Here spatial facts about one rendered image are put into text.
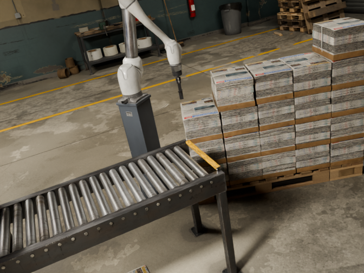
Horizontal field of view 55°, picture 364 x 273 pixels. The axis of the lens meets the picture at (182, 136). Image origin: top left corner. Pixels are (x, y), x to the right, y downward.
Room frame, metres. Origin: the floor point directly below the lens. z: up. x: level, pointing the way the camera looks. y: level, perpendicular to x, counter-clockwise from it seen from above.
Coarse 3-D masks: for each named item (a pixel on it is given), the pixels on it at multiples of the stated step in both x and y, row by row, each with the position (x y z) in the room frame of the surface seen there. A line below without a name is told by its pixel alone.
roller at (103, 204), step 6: (90, 180) 1.85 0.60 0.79; (96, 180) 1.84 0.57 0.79; (96, 186) 1.76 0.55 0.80; (96, 192) 1.70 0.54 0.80; (102, 192) 1.71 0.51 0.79; (96, 198) 1.66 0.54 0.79; (102, 198) 1.63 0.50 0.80; (102, 204) 1.57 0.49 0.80; (102, 210) 1.52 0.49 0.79; (108, 210) 1.51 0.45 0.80
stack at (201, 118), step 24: (312, 96) 2.45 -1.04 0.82; (192, 120) 2.45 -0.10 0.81; (216, 120) 2.45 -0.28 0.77; (240, 120) 2.45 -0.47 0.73; (264, 120) 2.45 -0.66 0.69; (288, 120) 2.45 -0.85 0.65; (216, 144) 2.45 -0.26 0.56; (240, 144) 2.45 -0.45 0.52; (264, 144) 2.45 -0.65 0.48; (288, 144) 2.45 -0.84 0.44; (240, 168) 2.45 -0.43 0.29; (264, 168) 2.45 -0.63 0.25; (288, 168) 2.45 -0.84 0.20; (264, 192) 2.45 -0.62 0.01
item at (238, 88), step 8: (248, 72) 2.58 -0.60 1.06; (216, 80) 2.52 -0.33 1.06; (224, 80) 2.48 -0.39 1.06; (232, 80) 2.45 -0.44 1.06; (240, 80) 2.44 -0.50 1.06; (248, 80) 2.43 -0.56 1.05; (216, 88) 2.44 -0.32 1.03; (224, 88) 2.44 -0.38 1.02; (232, 88) 2.45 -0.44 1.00; (240, 88) 2.44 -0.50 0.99; (248, 88) 2.44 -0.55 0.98; (216, 96) 2.45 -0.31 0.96; (224, 96) 2.45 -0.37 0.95; (232, 96) 2.45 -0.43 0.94; (240, 96) 2.44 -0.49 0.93; (248, 96) 2.44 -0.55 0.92; (224, 104) 2.45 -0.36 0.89; (232, 104) 2.44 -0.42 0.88
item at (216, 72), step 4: (224, 68) 2.79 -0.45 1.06; (228, 68) 2.77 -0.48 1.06; (232, 68) 2.75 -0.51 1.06; (236, 68) 2.74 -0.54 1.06; (240, 68) 2.72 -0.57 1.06; (244, 68) 2.70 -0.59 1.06; (212, 72) 2.75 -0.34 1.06; (216, 72) 2.73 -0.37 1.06; (220, 72) 2.71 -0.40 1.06; (224, 72) 2.70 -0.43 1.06; (228, 72) 2.68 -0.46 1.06; (212, 80) 2.67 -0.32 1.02; (212, 88) 2.70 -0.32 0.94
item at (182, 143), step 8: (176, 144) 2.11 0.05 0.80; (184, 144) 2.11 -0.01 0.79; (152, 152) 2.06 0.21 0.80; (128, 160) 2.01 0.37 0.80; (136, 160) 2.00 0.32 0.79; (104, 168) 1.96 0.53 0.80; (112, 168) 1.94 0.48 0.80; (128, 168) 1.98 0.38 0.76; (152, 168) 2.03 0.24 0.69; (80, 176) 1.92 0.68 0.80; (88, 176) 1.90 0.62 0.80; (96, 176) 1.91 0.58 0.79; (120, 176) 1.96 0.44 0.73; (64, 184) 1.86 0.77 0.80; (88, 184) 1.89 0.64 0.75; (112, 184) 1.93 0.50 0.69; (40, 192) 1.82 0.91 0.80; (56, 192) 1.82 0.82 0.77; (80, 192) 1.87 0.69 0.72; (16, 200) 1.77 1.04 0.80; (24, 200) 1.76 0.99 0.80; (0, 208) 1.72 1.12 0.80; (24, 208) 1.76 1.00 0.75; (48, 208) 1.80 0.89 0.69; (0, 216) 1.71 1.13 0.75; (24, 216) 1.75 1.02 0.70; (0, 224) 1.70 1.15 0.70
